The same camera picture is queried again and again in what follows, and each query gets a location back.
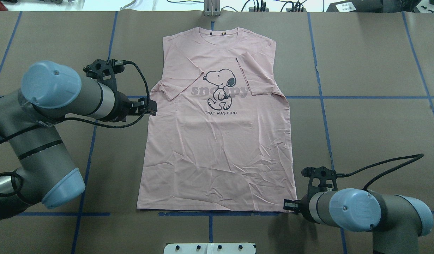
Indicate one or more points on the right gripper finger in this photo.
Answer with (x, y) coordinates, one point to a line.
(287, 202)
(293, 209)

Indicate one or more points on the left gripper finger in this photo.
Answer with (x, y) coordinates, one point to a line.
(143, 104)
(141, 112)

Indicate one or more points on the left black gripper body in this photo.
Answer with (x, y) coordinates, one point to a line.
(122, 107)

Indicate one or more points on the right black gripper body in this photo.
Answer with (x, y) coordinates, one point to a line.
(305, 206)

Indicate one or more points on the pink Snoopy t-shirt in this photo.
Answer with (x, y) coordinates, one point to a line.
(221, 137)

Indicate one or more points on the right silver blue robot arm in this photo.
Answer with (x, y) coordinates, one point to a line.
(395, 221)

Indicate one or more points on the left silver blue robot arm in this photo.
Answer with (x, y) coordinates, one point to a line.
(52, 93)

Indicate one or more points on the black device on desk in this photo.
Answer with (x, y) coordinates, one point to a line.
(381, 6)

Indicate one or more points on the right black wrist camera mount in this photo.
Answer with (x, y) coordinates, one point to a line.
(321, 179)

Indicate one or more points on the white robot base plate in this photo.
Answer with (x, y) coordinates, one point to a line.
(211, 248)

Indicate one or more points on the aluminium frame post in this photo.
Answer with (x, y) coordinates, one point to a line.
(212, 8)

